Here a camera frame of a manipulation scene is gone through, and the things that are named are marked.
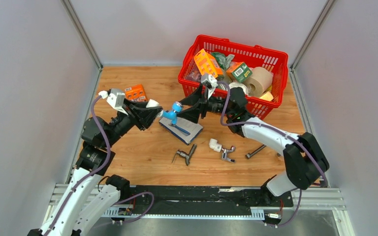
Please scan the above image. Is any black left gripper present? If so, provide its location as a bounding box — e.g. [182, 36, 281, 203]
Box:
[103, 98, 163, 148]

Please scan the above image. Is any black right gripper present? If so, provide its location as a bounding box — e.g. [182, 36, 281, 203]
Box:
[177, 82, 235, 123]

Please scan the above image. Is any white plastic pipe elbow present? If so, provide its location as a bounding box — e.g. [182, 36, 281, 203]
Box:
[146, 99, 163, 116]

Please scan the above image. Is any blue plastic water faucet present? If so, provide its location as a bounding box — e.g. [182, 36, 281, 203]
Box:
[160, 101, 183, 126]

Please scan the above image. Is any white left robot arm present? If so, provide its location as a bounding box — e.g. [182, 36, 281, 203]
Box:
[28, 95, 163, 236]

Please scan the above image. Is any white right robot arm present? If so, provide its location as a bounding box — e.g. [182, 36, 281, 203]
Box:
[178, 85, 330, 206]

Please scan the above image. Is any white pipe elbow second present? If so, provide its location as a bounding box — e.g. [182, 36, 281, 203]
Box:
[209, 139, 222, 152]

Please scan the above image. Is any orange blister pack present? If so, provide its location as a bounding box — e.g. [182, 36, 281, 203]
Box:
[125, 84, 148, 102]

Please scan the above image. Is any blue grey razor box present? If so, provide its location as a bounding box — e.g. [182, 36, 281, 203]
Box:
[159, 118, 203, 145]

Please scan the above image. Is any orange carton box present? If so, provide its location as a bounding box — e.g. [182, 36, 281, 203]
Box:
[193, 49, 224, 80]

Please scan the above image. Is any white wrapped roll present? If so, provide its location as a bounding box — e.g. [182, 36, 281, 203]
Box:
[229, 82, 249, 95]

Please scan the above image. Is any dark metal faucet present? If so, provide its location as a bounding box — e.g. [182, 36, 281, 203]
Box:
[171, 144, 197, 166]
[245, 145, 266, 159]

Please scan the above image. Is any green plastic bag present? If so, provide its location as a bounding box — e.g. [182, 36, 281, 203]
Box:
[211, 52, 235, 70]

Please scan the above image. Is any green small box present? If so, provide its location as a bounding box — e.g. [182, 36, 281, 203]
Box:
[226, 62, 252, 83]

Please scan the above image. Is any beige toilet paper roll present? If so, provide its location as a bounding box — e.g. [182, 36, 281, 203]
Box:
[243, 67, 273, 97]

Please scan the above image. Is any dark metal faucet right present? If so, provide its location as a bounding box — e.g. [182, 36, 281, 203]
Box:
[245, 145, 266, 159]

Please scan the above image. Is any yellow sponge block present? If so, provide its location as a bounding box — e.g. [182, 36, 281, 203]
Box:
[259, 91, 274, 102]

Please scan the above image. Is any red plastic shopping basket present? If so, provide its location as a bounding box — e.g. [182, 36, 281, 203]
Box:
[178, 34, 288, 119]

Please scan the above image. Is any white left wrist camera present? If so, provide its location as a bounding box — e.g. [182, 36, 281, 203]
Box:
[98, 88, 128, 115]

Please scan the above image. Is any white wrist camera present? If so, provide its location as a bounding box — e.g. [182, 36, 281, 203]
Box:
[98, 88, 128, 115]
[201, 73, 218, 100]

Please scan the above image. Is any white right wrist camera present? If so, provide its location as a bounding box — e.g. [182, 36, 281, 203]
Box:
[201, 73, 218, 100]

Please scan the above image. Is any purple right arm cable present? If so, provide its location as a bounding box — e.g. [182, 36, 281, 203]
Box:
[218, 81, 329, 228]

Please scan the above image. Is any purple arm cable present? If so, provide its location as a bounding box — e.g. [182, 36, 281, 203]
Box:
[42, 94, 156, 236]
[218, 81, 329, 228]

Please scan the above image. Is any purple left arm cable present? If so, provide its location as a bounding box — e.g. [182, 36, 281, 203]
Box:
[42, 94, 156, 236]

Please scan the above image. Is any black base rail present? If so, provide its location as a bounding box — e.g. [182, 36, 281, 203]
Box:
[120, 185, 293, 216]

